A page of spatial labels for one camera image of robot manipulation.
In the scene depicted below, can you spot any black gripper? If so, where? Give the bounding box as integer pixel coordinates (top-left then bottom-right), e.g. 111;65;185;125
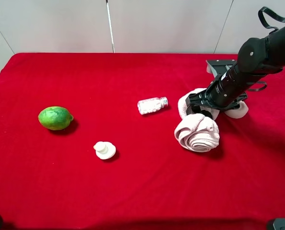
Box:
184;89;247;119

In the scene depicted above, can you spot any pink round cushion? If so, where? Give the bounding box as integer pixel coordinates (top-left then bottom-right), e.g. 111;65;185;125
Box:
225;101;249;119

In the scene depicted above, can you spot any green lime fruit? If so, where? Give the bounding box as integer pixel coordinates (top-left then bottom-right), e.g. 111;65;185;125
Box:
38;106;74;131

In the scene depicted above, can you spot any pink towel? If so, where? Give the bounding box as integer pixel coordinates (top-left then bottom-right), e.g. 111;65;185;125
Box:
174;88;220;152

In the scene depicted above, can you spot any clear bottle of white pills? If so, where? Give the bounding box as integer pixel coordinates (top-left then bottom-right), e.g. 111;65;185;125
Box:
137;97;169;115

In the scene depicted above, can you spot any dark object bottom right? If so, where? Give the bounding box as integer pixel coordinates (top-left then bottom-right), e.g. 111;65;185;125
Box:
266;218;285;230

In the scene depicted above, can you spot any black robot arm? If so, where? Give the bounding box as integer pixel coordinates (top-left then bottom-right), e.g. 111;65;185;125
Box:
181;27;285;119

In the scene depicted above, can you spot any red velvet tablecloth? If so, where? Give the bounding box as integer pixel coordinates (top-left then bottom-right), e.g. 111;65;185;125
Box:
0;53;285;230

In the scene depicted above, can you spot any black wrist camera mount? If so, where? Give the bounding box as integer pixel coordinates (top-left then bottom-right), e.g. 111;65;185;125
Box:
206;59;236;78

